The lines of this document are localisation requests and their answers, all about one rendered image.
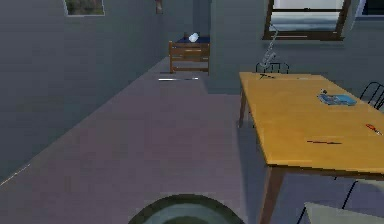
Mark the dark red pencil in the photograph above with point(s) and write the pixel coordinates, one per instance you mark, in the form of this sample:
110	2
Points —
324	142

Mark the brown wooden bed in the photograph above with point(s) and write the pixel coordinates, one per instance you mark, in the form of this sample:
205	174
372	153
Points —
188	53

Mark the yellow wooden table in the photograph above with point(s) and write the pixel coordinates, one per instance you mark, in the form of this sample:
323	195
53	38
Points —
300	120

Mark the red pen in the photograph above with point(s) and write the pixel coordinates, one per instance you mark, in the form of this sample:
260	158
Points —
373	128

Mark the brown wall object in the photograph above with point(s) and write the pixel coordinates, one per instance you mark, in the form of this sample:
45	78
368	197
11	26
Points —
159	6

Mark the brown framed window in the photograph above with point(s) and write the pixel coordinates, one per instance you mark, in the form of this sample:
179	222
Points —
306	20

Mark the framed wall picture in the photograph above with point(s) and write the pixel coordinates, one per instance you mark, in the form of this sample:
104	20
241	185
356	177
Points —
84	7

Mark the dark window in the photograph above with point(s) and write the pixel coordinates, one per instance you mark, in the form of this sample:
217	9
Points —
370	7

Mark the black chair with pale seat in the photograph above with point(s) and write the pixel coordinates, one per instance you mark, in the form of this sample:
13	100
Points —
336	213

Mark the white pillow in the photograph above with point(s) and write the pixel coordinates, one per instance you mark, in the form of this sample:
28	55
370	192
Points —
193	37

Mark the blue flat object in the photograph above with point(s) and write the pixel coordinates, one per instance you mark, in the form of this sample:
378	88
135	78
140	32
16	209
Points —
336	99

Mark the grey desk lamp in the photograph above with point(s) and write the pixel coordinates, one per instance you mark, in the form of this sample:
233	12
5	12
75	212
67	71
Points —
269	55

